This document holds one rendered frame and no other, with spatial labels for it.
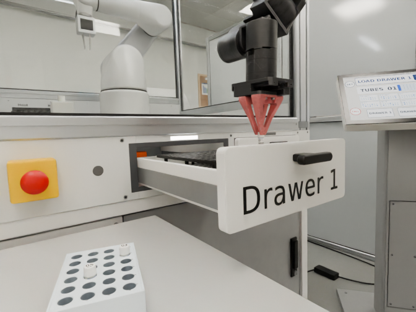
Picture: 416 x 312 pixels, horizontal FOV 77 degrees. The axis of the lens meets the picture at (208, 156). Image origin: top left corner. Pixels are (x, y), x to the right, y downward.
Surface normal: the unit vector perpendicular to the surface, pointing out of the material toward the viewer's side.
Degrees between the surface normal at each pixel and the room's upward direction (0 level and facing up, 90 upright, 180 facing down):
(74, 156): 90
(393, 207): 90
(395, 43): 90
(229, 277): 0
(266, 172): 90
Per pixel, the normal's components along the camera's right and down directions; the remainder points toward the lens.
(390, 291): -0.28, 0.09
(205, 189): -0.81, 0.08
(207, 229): 0.58, 0.05
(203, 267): -0.04, -1.00
